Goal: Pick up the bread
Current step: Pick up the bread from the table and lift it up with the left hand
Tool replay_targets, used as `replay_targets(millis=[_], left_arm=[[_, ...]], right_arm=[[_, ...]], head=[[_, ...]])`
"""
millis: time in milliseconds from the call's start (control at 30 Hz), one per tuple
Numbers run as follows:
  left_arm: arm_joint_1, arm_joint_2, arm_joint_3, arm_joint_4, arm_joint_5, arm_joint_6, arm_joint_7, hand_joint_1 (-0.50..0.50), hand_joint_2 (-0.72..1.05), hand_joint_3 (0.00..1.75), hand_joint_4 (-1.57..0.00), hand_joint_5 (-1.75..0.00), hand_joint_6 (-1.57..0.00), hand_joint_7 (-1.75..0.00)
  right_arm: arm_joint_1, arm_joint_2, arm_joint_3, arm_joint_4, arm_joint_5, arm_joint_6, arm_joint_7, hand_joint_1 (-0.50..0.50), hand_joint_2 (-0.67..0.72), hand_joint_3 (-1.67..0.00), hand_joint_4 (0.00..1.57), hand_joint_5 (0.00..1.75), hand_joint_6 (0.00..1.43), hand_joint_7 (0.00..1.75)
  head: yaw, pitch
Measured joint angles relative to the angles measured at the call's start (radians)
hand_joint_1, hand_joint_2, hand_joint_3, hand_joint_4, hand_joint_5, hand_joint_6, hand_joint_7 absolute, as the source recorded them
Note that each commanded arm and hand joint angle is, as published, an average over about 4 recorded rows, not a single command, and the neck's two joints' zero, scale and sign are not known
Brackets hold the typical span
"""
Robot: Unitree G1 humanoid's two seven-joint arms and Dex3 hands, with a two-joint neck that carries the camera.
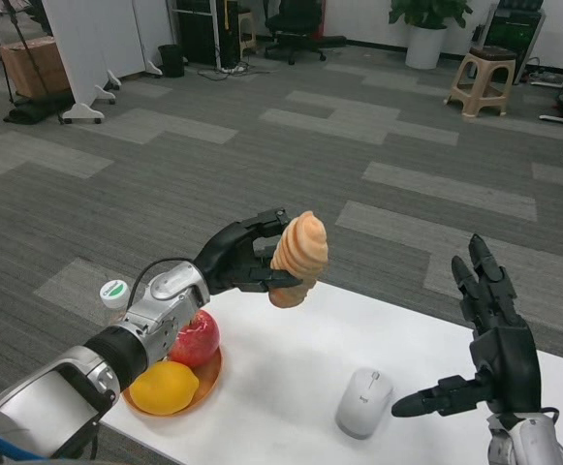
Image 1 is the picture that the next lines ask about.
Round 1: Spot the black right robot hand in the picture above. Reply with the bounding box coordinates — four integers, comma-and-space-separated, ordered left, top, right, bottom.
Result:
391, 233, 542, 419

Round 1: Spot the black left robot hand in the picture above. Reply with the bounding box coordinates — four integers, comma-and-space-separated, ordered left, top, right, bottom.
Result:
194, 206, 299, 295

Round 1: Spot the ridged brown bread loaf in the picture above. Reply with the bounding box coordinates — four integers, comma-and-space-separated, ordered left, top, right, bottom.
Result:
266, 210, 329, 309

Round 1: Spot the red apple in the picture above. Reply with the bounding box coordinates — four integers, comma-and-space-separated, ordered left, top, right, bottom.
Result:
168, 309, 222, 368

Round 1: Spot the clear bottle green-white cap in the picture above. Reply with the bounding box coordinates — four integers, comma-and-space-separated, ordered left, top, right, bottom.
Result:
99, 279, 133, 330

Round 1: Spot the orange round plate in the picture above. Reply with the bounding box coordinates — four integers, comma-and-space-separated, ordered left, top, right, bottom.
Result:
121, 346, 224, 417

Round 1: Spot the yellow lemon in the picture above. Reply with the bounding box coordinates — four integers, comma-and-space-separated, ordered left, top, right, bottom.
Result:
129, 361, 200, 417

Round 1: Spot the white computer mouse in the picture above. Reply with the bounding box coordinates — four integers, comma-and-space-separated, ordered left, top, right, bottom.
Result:
334, 366, 393, 441

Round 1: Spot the black waste bin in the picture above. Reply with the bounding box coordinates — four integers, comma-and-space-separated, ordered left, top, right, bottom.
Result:
157, 43, 186, 78

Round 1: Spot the black computer tower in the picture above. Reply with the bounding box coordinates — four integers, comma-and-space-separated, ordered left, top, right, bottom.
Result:
176, 0, 238, 67

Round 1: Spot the narrow tan stool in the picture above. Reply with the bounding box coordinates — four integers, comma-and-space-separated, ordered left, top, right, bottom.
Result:
236, 10, 258, 57

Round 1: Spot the black bag on floor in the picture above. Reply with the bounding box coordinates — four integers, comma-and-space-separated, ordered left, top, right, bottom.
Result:
3, 94, 77, 126

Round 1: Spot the black office chair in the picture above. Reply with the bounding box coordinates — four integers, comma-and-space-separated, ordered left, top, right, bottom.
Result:
264, 0, 348, 66

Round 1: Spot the large white rolling partition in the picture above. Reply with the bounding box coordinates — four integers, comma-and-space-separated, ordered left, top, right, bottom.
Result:
46, 0, 146, 125

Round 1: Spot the brown cardboard box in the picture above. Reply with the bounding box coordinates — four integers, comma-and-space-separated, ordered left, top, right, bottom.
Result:
0, 37, 72, 101

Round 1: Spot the white plant pot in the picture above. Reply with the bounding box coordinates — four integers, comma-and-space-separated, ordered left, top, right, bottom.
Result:
405, 26, 446, 71

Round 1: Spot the beige stool brown seat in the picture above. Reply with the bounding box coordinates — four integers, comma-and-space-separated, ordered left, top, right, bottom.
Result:
444, 46, 518, 119

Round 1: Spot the green potted plant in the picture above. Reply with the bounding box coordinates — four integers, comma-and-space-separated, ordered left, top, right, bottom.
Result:
388, 0, 475, 30

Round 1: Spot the black green server rack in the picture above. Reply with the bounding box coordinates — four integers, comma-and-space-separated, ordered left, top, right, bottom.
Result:
483, 0, 547, 86

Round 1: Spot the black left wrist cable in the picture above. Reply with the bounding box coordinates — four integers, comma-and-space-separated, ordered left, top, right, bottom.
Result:
128, 257, 200, 311

